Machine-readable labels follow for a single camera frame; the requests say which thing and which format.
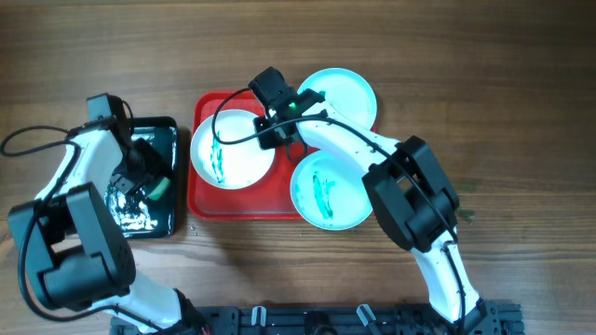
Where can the red plastic tray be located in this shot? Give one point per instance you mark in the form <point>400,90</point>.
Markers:
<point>267,199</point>

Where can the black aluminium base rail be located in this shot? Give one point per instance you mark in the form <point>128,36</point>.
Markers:
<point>490,318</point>

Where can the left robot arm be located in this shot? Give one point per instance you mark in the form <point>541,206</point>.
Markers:
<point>74,260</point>

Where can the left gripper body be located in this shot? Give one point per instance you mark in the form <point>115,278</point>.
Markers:
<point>141,164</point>

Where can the white plate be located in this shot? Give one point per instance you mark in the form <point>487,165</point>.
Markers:
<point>229,167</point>

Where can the black water tray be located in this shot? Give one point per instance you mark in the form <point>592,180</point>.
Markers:
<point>138,216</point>

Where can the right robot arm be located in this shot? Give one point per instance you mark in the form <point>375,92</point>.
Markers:
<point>411,196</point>

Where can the mint plate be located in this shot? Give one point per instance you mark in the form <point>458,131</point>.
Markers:
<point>348,92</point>
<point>328,194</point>

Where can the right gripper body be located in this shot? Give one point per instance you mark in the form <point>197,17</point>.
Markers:
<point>270,140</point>

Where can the green scrub sponge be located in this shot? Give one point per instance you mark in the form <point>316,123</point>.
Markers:
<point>156,189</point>

